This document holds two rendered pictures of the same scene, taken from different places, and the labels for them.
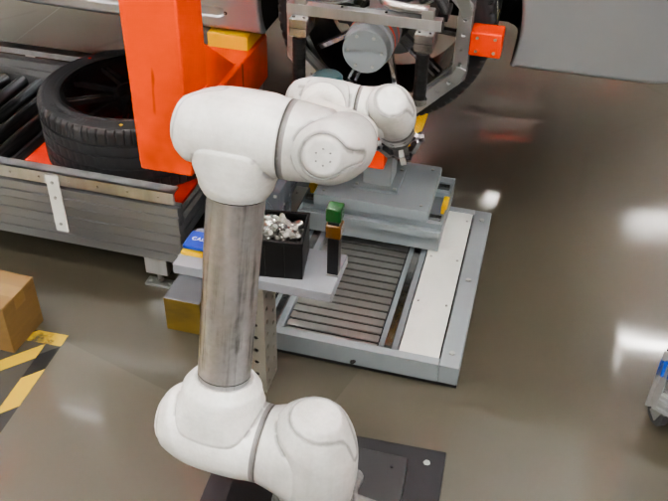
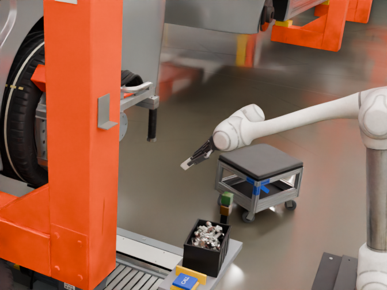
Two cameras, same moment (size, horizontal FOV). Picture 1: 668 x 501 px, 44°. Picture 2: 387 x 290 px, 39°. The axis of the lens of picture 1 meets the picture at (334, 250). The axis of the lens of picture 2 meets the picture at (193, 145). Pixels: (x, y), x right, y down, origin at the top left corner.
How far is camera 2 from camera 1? 249 cm
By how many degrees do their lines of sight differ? 70
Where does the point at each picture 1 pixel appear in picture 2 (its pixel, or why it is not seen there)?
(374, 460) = (346, 263)
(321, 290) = (239, 245)
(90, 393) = not seen: outside the picture
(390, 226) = not seen: hidden behind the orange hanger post
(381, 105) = (261, 115)
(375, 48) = (124, 122)
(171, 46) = (115, 170)
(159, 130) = (103, 247)
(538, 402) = not seen: hidden behind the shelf
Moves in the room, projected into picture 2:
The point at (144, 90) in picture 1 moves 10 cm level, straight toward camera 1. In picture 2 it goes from (98, 220) to (130, 221)
